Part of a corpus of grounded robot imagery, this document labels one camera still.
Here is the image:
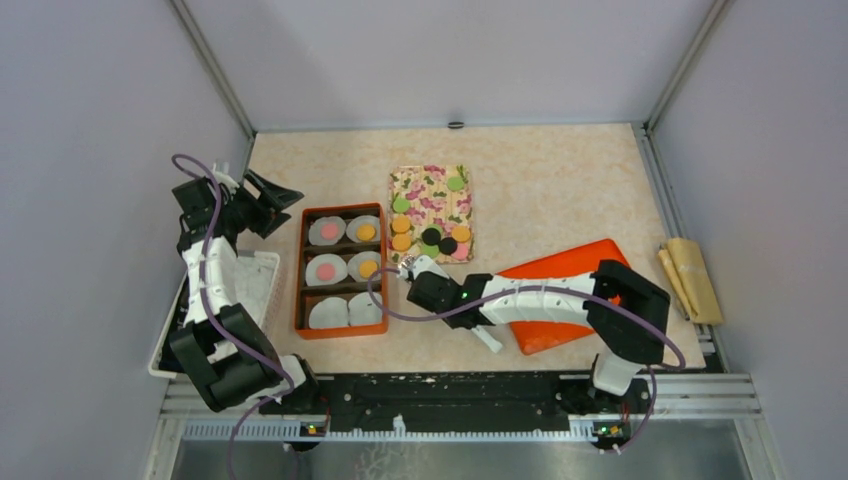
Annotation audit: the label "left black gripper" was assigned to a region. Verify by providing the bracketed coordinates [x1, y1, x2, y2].
[215, 168, 302, 238]

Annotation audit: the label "pink cookie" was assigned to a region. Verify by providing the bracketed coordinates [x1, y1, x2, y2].
[320, 222, 342, 242]
[451, 243, 470, 261]
[315, 262, 336, 282]

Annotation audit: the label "orange cookie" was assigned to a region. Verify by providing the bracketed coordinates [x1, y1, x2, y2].
[356, 223, 377, 242]
[391, 233, 412, 252]
[358, 260, 380, 280]
[451, 225, 472, 243]

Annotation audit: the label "orange cookie box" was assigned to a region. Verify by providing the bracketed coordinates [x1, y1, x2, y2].
[293, 203, 388, 340]

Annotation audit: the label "floral tray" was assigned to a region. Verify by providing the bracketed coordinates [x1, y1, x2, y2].
[387, 164, 475, 264]

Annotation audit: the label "orange box lid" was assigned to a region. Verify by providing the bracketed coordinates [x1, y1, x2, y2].
[498, 238, 630, 355]

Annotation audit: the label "metal tongs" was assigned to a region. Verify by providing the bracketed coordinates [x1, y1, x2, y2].
[397, 254, 503, 353]

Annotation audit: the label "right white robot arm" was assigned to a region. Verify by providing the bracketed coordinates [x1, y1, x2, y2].
[397, 256, 674, 412]

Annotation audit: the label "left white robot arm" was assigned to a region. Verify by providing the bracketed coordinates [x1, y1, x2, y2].
[167, 154, 321, 414]

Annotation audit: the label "green cookie bottom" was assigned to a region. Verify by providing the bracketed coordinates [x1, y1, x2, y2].
[420, 243, 442, 261]

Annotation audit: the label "green cookie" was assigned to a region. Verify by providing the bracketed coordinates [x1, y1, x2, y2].
[420, 243, 442, 261]
[446, 175, 466, 192]
[392, 196, 411, 214]

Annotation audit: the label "pink cookie bottom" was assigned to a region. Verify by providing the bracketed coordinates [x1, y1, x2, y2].
[451, 243, 470, 261]

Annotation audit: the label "orange cookie mid left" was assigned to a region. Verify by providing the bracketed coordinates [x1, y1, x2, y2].
[391, 215, 411, 234]

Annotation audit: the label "white perforated basket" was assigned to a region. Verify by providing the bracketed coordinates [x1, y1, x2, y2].
[147, 250, 282, 379]

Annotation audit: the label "green cookie left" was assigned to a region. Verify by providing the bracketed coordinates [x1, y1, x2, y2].
[392, 196, 411, 214]

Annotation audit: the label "green cookie top right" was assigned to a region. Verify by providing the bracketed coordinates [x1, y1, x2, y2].
[446, 175, 466, 192]

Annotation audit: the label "tan paper roll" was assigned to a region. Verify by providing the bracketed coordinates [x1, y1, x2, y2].
[657, 237, 725, 326]

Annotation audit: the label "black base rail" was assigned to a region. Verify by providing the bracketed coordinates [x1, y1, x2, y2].
[259, 371, 651, 433]

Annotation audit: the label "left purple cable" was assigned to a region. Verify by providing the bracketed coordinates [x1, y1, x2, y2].
[172, 154, 299, 480]

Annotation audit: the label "purple cable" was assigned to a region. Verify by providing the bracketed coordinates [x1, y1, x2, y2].
[366, 266, 688, 454]
[172, 154, 299, 480]

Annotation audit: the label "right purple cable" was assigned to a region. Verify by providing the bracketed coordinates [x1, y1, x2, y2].
[366, 266, 688, 454]

